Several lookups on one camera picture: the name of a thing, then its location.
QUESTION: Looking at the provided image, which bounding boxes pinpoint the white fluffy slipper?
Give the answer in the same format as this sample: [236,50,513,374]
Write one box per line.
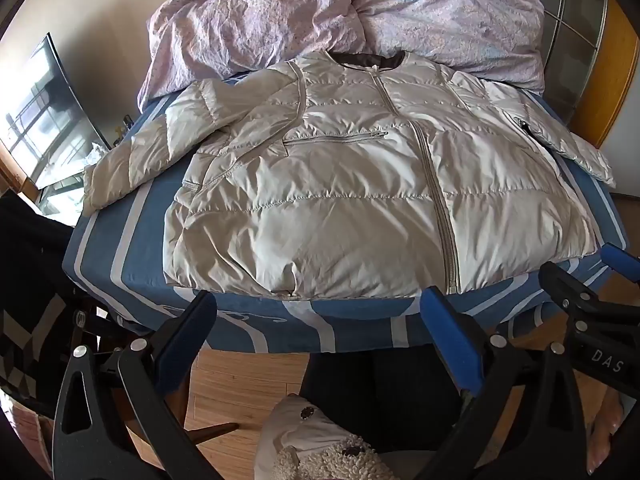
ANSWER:
[254,394,403,480]

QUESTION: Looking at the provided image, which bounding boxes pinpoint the wooden framed glass door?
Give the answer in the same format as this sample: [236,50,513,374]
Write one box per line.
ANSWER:
[520,0,640,151]

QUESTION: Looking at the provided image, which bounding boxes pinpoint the black patterned cloth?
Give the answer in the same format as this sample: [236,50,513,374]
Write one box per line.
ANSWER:
[0,189,103,413]

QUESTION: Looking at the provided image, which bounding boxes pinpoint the glass television stand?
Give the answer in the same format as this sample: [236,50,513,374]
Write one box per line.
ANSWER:
[35,170,101,230]

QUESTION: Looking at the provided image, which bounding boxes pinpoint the pink floral duvet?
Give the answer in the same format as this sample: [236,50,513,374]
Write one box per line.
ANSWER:
[137,0,547,111]

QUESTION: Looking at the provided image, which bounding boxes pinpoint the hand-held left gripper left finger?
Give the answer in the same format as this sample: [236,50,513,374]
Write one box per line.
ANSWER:
[52,291,218,480]

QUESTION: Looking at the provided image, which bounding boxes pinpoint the person's legs in black pants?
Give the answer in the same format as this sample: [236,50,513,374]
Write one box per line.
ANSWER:
[299,349,468,458]

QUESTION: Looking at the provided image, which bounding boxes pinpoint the bed with blue striped sheet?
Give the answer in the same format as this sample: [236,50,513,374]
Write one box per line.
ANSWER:
[61,77,629,356]

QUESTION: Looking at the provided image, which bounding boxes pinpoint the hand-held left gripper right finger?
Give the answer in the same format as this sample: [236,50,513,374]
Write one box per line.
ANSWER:
[421,286,587,480]

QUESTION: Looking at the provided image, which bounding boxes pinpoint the person's right hand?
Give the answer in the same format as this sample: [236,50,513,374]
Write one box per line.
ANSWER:
[587,392,632,477]

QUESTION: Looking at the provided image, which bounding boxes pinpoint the beige puffer jacket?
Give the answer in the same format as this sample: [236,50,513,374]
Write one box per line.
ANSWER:
[82,50,617,303]

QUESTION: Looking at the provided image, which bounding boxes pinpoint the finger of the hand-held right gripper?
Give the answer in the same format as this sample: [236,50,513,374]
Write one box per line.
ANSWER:
[539,260,608,335]
[600,242,640,284]

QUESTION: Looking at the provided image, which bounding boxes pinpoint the curved black television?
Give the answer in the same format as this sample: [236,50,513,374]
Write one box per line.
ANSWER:
[0,32,114,192]

